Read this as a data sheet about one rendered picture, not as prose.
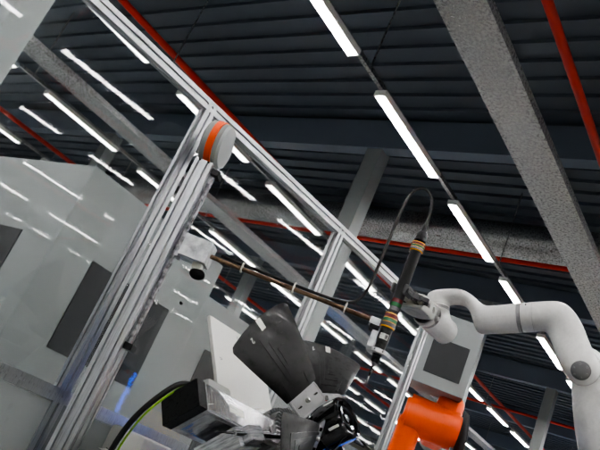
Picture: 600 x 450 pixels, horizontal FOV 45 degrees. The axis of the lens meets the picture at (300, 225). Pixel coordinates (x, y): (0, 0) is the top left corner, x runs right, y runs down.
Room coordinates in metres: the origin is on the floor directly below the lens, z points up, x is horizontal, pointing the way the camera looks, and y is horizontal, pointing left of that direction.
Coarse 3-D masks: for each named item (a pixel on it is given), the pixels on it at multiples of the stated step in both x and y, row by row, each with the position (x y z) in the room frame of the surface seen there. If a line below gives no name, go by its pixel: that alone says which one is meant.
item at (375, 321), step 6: (372, 318) 2.03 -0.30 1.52; (378, 318) 2.03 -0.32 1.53; (372, 324) 2.03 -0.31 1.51; (378, 324) 2.03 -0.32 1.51; (372, 330) 2.03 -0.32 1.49; (378, 330) 2.02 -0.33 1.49; (372, 336) 2.03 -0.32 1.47; (372, 342) 2.03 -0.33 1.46; (366, 348) 2.04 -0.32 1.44; (372, 348) 2.01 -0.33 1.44; (378, 348) 2.00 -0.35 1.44; (384, 354) 2.01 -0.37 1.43
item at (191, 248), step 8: (184, 240) 2.13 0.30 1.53; (192, 240) 2.12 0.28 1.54; (200, 240) 2.12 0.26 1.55; (176, 248) 2.14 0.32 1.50; (184, 248) 2.12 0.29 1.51; (192, 248) 2.12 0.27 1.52; (200, 248) 2.12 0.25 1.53; (208, 248) 2.11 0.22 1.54; (176, 256) 2.15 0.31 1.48; (184, 256) 2.14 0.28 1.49; (192, 256) 2.12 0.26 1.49; (200, 256) 2.11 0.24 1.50; (208, 256) 2.12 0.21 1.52; (208, 264) 2.16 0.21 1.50
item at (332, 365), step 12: (324, 348) 2.20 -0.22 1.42; (312, 360) 2.15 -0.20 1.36; (324, 360) 2.15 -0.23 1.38; (336, 360) 2.17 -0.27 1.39; (348, 360) 2.20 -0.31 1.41; (324, 372) 2.11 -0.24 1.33; (336, 372) 2.12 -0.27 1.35; (348, 372) 2.14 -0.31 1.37; (324, 384) 2.07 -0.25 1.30; (336, 384) 2.07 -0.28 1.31; (348, 384) 2.09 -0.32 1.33
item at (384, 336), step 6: (426, 228) 2.03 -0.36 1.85; (420, 234) 2.02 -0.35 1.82; (426, 234) 2.02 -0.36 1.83; (420, 240) 2.06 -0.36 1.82; (426, 240) 2.03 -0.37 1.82; (384, 330) 2.02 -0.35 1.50; (390, 330) 2.02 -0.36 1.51; (378, 336) 2.03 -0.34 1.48; (384, 336) 2.02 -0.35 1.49; (390, 336) 2.03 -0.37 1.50; (378, 342) 2.03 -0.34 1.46; (384, 342) 2.02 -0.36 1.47; (384, 348) 2.03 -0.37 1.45; (372, 354) 2.04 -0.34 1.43; (378, 354) 2.03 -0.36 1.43; (372, 360) 2.03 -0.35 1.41; (378, 360) 2.03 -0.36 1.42
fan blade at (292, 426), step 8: (288, 416) 1.68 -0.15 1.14; (296, 416) 1.71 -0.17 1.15; (280, 424) 1.65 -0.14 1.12; (288, 424) 1.68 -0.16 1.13; (296, 424) 1.71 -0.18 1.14; (304, 424) 1.75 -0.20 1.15; (312, 424) 1.80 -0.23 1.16; (280, 432) 1.66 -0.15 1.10; (288, 432) 1.68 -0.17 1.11; (296, 432) 1.72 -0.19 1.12; (304, 432) 1.76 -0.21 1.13; (312, 432) 1.81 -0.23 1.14; (280, 440) 1.66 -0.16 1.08; (288, 440) 1.69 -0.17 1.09; (296, 440) 1.72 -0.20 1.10; (304, 440) 1.77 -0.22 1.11; (312, 440) 1.83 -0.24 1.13; (280, 448) 1.66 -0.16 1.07; (288, 448) 1.69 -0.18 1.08; (296, 448) 1.73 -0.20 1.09; (304, 448) 1.78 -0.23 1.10
